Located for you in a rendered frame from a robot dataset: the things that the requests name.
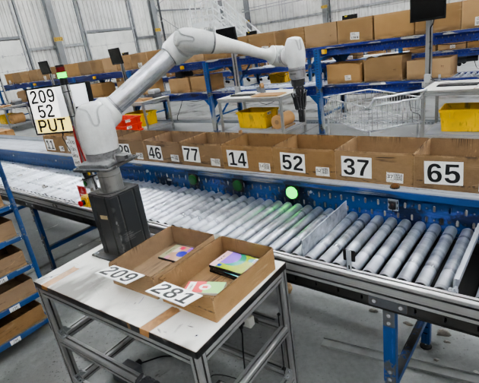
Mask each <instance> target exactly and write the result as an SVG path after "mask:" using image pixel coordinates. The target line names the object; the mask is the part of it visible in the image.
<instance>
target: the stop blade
mask: <svg viewBox="0 0 479 383"><path fill-rule="evenodd" d="M346 216H347V201H345V202H344V203H343V204H342V205H340V206H339V207H338V208H337V209H336V210H335V211H333V212H332V213H331V214H330V215H329V216H328V217H327V218H325V219H324V220H323V221H322V222H321V223H320V224H319V225H318V226H317V227H316V228H315V229H314V230H313V231H311V232H310V233H309V234H308V235H307V236H306V237H305V238H303V239H302V240H301V243H302V252H303V257H304V256H305V255H306V254H307V253H308V252H309V251H310V250H312V249H313V248H314V247H315V246H316V245H317V244H318V243H319V242H320V241H321V240H322V239H323V238H324V237H325V236H326V235H327V234H328V233H329V232H330V231H331V230H332V229H334V228H335V227H336V226H337V225H338V224H339V223H340V222H341V221H342V220H343V219H344V218H345V217H346Z"/></svg>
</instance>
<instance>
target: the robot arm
mask: <svg viewBox="0 0 479 383"><path fill-rule="evenodd" d="M219 53H236V54H240V55H247V56H251V57H255V58H258V59H264V60H266V61H267V62H268V64H269V65H273V66H275V67H286V66H288V71H289V77H290V79H292V80H291V86H292V87H293V93H292V94H291V96H292V97H293V103H294V106H295V109H296V110H298V114H299V122H305V115H304V110H305V109H306V108H305V107H306V93H307V90H305V89H304V85H305V84H306V82H305V78H304V77H305V76H306V67H305V62H306V52H305V47H304V44H303V40H302V38H301V37H298V36H293V37H290V38H287V41H286V43H285V46H270V48H268V49H263V48H259V47H256V46H253V45H250V44H248V43H244V42H241V41H238V40H233V39H231V38H228V37H225V36H221V35H220V34H217V33H213V32H210V31H207V30H202V29H197V28H194V27H183V28H180V29H178V30H176V31H175V32H173V33H172V34H171V35H170V37H169V38H168V39H167V40H166V41H165V42H164V43H163V45H162V48H161V50H160V51H159V52H158V53H157V54H156V55H155V56H154V57H153V58H151V59H150V60H149V61H148V62H147V63H146V64H144V65H143V66H142V67H141V68H140V69H139V70H137V71H136V72H135V73H134V74H133V75H132V76H131V77H130V78H129V79H128V80H127V81H126V82H125V83H123V84H122V85H121V86H120V87H119V88H118V89H116V90H115V91H114V92H113V93H112V94H111V95H109V96H108V97H107V98H105V97H99V98H98V99H96V100H95V101H90V102H86V103H82V104H81V105H80V106H79V107H78V108H77V110H76V113H75V123H76V127H77V130H78V135H79V138H80V141H81V144H82V147H83V148H84V152H85V155H86V159H87V160H86V161H85V162H83V163H81V164H79V165H78V168H79V169H82V168H104V169H105V168H109V167H111V166H112V165H114V164H116V163H118V162H121V161H125V160H127V159H128V158H129V157H132V154H131V153H122V152H121V150H120V147H119V142H118V137H117V133H116V126H117V125H118V124H119V123H120V122H121V121H122V113H123V112H124V111H125V110H126V109H127V108H129V107H130V105H132V104H133V103H134V102H135V101H136V100H137V99H138V98H139V97H140V96H141V95H143V94H144V93H145V92H146V91H147V90H148V89H149V88H151V87H152V86H153V85H154V84H155V83H156V82H157V81H159V80H160V79H161V78H162V77H163V76H164V75H165V74H166V73H167V72H168V71H169V70H170V69H171V68H172V67H174V66H175V65H181V64H182V63H183V62H185V61H187V60H188V59H190V58H191V57H193V56H194V55H199V54H219Z"/></svg>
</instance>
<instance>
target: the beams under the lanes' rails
mask: <svg viewBox="0 0 479 383"><path fill-rule="evenodd" d="M1 197H2V199H4V200H6V201H9V199H8V197H6V196H3V195H1ZM15 203H17V204H22V205H25V206H28V207H32V208H36V209H38V210H43V211H46V212H49V213H52V214H57V215H59V216H63V217H67V218H70V219H73V220H78V221H81V222H84V223H89V224H92V225H94V226H96V222H95V220H90V219H87V218H84V217H79V216H76V215H73V214H68V213H65V212H61V211H59V210H53V209H51V208H47V207H43V206H39V205H36V204H31V203H28V202H26V201H20V200H18V199H15ZM438 241H439V237H437V238H436V241H435V242H434V243H433V246H432V247H435V246H436V244H437V242H438ZM456 241H457V240H453V242H452V244H451V246H450V248H449V250H452V249H453V247H454V245H455V243H456ZM472 254H475V255H479V244H476V246H475V247H474V251H473V252H472ZM286 275H287V280H289V281H291V282H294V283H299V284H302V285H305V286H310V287H312V288H316V289H318V290H323V291H326V292H329V293H334V294H337V295H339V296H344V297H347V298H350V299H355V300H358V301H361V302H365V303H369V304H370V305H375V306H378V307H381V308H384V309H388V310H392V311H394V312H399V313H402V314H405V315H411V316H414V317H417V318H422V319H425V320H428V321H432V322H436V323H438V324H443V325H446V326H449V327H452V328H457V329H459V330H463V331H467V332H470V333H473V334H478V335H479V325H478V324H472V323H470V322H466V321H462V320H458V319H455V318H450V317H447V316H444V315H439V314H436V313H433V312H428V311H425V310H422V309H417V308H414V307H411V306H408V305H403V304H400V303H396V302H392V301H388V300H386V299H380V298H378V297H375V296H370V295H367V294H363V293H358V292H355V291H352V290H347V289H344V288H341V287H338V286H333V285H330V284H327V283H322V282H319V281H316V280H310V279H308V278H305V277H300V276H297V275H293V274H289V273H286Z"/></svg>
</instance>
